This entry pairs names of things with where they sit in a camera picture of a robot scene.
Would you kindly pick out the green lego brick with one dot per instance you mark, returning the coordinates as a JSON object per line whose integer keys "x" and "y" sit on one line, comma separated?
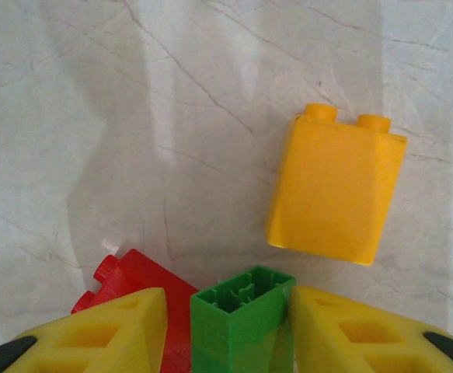
{"x": 241, "y": 334}

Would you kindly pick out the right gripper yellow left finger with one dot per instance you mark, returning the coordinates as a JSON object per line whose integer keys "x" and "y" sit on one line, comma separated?
{"x": 125, "y": 349}

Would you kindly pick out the red lego brick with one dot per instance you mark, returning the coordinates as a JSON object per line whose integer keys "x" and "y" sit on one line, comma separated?
{"x": 148, "y": 272}

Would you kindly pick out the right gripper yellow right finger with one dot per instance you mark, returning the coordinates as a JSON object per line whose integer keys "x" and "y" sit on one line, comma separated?
{"x": 327, "y": 349}

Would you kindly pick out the yellow lego brick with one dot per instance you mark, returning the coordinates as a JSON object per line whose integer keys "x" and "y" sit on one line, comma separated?
{"x": 335, "y": 186}

